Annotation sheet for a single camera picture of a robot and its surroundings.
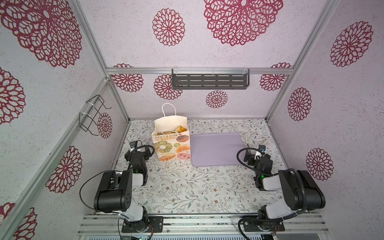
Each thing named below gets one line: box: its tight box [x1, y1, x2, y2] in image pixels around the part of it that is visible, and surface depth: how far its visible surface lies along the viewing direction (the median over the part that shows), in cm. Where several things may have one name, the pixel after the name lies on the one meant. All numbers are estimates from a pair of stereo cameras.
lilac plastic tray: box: [190, 132, 244, 167], surface depth 112 cm
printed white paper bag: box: [151, 102, 191, 162], surface depth 89 cm
